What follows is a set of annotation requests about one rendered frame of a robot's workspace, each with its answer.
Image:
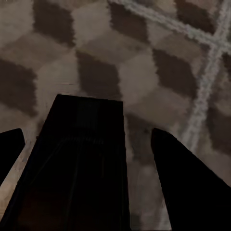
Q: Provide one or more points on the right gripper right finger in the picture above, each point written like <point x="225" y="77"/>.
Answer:
<point x="196" y="198"/>

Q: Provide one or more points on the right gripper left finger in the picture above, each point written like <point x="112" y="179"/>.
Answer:
<point x="12" y="143"/>

